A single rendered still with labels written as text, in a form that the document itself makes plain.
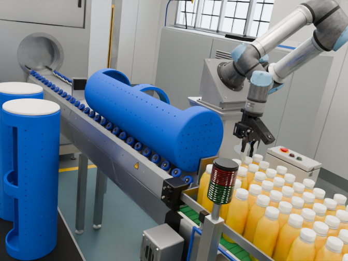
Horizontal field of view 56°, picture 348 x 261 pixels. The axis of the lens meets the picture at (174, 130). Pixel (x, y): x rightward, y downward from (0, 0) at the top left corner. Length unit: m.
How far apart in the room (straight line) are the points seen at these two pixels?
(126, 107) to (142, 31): 5.36
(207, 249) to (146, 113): 0.76
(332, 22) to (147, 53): 5.75
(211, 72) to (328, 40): 0.59
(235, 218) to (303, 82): 2.10
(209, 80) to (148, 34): 5.25
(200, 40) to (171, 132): 2.56
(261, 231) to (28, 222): 1.36
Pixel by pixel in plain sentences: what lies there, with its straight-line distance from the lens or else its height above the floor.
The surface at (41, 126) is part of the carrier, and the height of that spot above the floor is 0.97.
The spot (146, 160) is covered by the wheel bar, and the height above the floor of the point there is 0.93.
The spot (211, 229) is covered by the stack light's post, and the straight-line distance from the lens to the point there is 0.89.
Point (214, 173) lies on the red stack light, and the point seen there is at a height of 1.23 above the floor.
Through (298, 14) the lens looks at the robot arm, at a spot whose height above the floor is 1.65.
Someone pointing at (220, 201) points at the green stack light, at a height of 1.17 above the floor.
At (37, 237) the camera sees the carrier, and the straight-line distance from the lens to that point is 2.11.
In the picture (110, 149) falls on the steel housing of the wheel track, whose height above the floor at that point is 0.86.
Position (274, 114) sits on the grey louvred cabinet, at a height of 0.90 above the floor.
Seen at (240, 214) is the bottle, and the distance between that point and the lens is 1.11.
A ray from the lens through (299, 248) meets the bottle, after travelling 1.00.
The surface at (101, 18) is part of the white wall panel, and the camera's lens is 6.55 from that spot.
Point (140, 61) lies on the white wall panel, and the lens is 6.99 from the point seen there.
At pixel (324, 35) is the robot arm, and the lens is 1.55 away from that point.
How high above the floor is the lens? 1.57
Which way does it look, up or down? 19 degrees down
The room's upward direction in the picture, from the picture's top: 8 degrees clockwise
